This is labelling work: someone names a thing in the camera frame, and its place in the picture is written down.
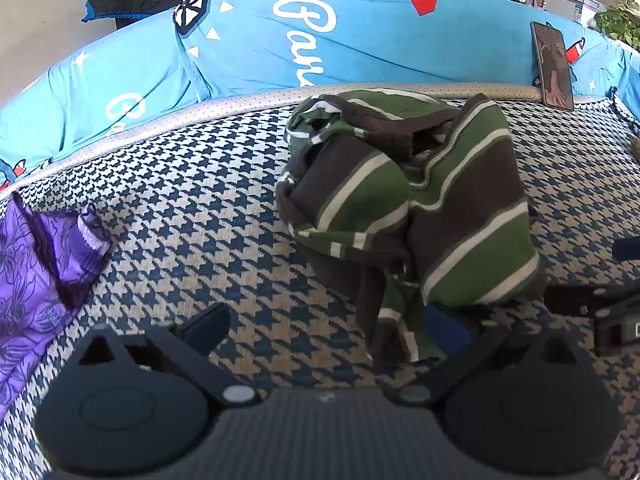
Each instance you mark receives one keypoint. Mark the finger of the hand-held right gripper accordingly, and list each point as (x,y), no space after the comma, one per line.
(575,300)
(627,249)

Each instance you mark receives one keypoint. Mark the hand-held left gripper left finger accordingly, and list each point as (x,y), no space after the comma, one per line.
(206,328)

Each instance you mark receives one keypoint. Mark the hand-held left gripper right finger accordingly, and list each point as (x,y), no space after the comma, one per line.
(444,331)

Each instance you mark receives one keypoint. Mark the green brown striped sweater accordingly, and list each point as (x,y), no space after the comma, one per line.
(450,200)

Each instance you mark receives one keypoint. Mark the purple floral cloth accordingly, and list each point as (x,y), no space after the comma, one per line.
(30,285)

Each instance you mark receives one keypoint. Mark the smartphone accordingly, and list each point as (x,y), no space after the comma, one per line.
(552,65)

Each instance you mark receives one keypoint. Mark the potted green plant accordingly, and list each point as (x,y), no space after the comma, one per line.
(622,15)

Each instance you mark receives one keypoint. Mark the blue printed sofa cover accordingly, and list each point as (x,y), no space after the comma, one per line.
(375,35)

